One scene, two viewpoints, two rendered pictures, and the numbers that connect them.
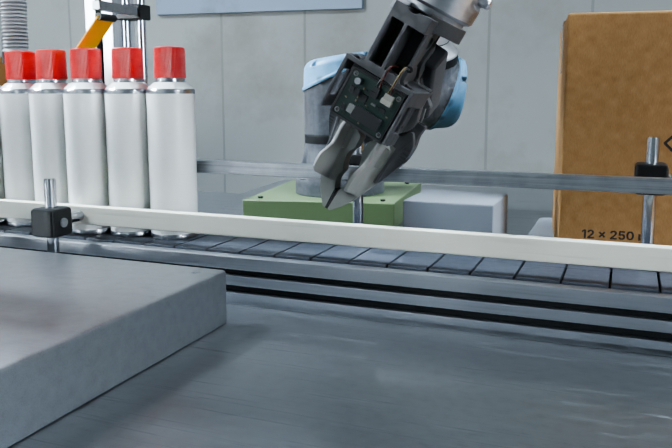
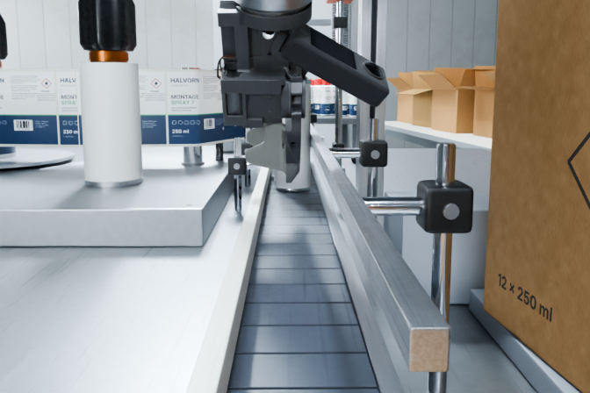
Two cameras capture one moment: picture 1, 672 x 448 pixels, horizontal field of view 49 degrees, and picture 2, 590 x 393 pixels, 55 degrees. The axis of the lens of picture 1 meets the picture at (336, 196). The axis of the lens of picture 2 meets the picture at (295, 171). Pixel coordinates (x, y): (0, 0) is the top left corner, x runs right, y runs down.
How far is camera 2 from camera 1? 0.76 m
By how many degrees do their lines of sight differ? 67
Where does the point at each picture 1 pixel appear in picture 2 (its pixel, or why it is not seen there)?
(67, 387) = (40, 232)
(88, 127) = not seen: hidden behind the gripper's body
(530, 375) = (123, 339)
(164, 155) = not seen: hidden behind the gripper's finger
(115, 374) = (78, 239)
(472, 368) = (134, 318)
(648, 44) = not seen: outside the picture
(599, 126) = (514, 127)
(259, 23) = not seen: outside the picture
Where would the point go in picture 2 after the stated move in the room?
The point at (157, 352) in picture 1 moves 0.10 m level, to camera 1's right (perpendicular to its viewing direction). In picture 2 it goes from (118, 239) to (127, 262)
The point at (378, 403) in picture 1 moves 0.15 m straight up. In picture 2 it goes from (56, 299) to (46, 142)
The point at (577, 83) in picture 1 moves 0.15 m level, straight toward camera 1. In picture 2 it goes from (501, 64) to (299, 63)
